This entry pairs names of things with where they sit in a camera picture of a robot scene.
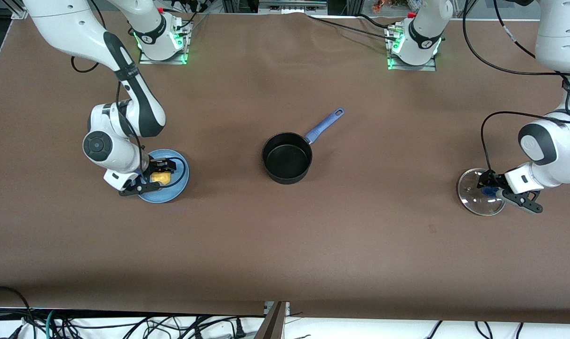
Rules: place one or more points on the yellow potato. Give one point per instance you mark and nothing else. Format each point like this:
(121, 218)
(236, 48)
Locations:
(160, 178)

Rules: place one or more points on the glass lid with blue knob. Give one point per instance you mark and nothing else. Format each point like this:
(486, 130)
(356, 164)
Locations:
(473, 200)

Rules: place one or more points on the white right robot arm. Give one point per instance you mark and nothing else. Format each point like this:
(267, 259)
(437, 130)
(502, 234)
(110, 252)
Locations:
(68, 23)

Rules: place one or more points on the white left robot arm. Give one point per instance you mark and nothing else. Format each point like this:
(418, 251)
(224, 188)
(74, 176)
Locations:
(557, 37)

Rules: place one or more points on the blue round plate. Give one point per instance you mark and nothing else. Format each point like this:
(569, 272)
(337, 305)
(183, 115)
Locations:
(179, 188)

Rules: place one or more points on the brown table cloth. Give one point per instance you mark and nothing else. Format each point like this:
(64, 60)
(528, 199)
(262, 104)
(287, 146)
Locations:
(360, 259)

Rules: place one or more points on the aluminium profile beam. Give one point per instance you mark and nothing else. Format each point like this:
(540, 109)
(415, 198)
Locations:
(273, 325)

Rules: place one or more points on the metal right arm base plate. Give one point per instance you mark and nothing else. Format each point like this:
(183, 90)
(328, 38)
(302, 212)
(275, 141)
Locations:
(179, 47)

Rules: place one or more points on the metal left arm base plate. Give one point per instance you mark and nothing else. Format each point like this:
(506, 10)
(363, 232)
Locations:
(395, 63)

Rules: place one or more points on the aluminium frame rail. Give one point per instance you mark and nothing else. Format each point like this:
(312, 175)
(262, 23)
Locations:
(292, 5)

